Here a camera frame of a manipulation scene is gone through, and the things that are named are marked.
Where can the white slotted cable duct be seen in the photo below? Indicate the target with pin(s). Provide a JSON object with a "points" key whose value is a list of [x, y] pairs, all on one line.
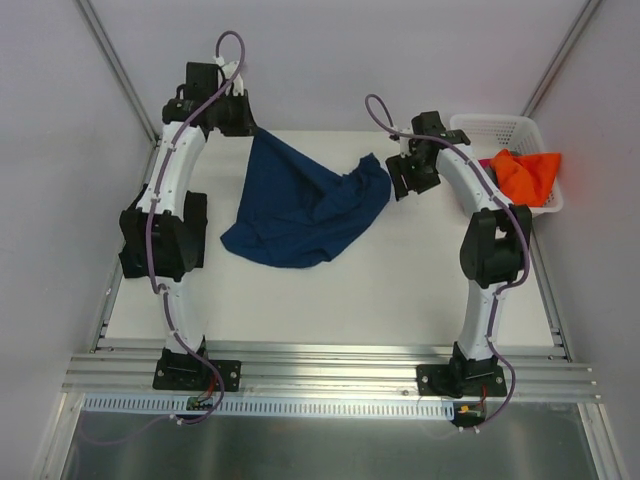
{"points": [[272, 407]]}

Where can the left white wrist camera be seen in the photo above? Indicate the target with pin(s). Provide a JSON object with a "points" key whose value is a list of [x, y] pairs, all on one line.
{"points": [[229, 74]]}

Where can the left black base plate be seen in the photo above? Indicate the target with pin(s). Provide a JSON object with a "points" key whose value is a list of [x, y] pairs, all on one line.
{"points": [[183, 372]]}

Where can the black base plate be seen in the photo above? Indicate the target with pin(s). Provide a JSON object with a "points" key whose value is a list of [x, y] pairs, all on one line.
{"points": [[183, 372], [438, 380]]}

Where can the white plastic laundry basket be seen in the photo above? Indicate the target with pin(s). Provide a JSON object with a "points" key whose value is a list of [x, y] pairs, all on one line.
{"points": [[492, 133]]}

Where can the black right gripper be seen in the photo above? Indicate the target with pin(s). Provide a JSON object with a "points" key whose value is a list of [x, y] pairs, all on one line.
{"points": [[409, 176]]}

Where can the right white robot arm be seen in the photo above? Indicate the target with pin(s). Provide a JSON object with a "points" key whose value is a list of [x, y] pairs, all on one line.
{"points": [[494, 254]]}

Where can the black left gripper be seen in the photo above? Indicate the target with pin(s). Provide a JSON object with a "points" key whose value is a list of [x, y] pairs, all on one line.
{"points": [[239, 122]]}

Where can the blue t shirt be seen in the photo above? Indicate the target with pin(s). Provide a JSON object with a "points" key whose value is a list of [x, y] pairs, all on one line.
{"points": [[295, 213]]}

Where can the folded black t shirt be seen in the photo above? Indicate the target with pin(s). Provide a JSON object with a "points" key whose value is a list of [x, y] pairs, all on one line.
{"points": [[196, 221]]}

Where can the orange t shirt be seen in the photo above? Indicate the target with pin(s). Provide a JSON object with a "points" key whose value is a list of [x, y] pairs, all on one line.
{"points": [[526, 179]]}

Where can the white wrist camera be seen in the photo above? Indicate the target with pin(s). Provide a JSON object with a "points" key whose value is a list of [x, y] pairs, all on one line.
{"points": [[404, 140], [229, 74]]}

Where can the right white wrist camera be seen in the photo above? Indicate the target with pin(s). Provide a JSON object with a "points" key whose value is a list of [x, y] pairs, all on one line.
{"points": [[404, 140]]}

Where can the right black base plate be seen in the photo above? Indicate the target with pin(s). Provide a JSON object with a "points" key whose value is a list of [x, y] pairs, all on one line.
{"points": [[438, 380]]}

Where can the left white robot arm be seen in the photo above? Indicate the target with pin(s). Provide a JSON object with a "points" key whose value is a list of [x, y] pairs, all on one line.
{"points": [[164, 229]]}

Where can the grey t shirt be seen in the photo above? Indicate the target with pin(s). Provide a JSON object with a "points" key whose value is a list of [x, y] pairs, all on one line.
{"points": [[491, 174]]}

